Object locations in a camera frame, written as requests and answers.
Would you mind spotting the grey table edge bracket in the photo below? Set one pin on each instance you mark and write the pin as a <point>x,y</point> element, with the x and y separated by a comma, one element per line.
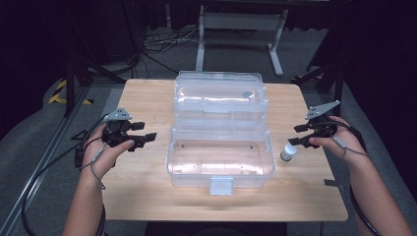
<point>331,183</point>

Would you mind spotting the black metal stand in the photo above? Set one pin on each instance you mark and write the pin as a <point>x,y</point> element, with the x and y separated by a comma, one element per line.
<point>69,88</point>
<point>337,88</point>

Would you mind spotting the small white bottle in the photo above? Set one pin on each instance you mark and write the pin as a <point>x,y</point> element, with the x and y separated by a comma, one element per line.
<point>288,152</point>

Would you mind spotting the person's left hand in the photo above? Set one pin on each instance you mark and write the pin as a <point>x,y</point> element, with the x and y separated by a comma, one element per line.
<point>96,157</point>

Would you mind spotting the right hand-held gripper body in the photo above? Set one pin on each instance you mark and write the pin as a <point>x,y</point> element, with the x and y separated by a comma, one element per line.
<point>323,129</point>

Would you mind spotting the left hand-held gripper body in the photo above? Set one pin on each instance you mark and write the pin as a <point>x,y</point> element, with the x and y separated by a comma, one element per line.
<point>116,131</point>

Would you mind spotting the person's right hand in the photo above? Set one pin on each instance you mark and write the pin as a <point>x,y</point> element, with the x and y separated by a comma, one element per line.
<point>347,144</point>

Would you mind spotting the aluminium floor rail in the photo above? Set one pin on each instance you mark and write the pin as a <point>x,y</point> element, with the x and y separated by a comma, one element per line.
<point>29,187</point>

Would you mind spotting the grey metal desk frame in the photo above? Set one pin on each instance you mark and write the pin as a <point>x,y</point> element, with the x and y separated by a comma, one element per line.
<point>242,21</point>

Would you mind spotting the clear plastic storage box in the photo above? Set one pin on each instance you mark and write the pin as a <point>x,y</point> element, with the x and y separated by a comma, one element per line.
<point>219,164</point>

